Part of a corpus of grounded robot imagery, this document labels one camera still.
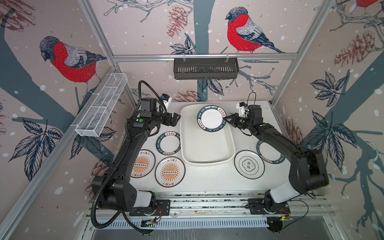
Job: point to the green rim plate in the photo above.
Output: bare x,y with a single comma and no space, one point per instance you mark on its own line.
168,143
269,154
211,118

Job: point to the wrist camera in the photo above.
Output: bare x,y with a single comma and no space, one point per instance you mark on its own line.
242,108
166,100

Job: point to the white plastic bin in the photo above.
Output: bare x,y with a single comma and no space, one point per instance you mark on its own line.
200,147

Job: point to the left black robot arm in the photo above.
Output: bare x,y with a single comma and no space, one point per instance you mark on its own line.
113,191

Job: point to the black wall basket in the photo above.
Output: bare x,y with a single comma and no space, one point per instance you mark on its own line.
206,69

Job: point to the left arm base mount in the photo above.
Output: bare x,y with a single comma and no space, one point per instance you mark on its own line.
158,209

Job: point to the orange sunburst plate centre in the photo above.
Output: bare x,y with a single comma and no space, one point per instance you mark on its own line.
170,172

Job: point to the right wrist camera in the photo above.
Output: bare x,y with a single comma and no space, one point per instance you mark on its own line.
242,108

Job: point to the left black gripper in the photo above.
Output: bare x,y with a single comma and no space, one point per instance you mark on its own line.
168,122

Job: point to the orange sunburst plate far left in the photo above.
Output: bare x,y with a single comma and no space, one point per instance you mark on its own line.
144,164

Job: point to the white plate black emblem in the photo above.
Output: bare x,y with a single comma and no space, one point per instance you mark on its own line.
249,164

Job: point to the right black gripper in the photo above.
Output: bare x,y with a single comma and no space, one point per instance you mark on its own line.
235,119

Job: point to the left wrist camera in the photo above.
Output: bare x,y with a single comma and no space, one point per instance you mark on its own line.
166,100

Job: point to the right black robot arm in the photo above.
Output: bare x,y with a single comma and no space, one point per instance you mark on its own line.
307,167

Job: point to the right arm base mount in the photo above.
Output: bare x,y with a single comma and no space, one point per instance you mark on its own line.
267,206

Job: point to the orange sunburst plate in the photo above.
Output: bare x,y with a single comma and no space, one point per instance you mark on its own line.
144,164
170,172

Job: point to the white wire mesh basket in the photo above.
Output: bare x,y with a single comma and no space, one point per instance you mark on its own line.
97,115

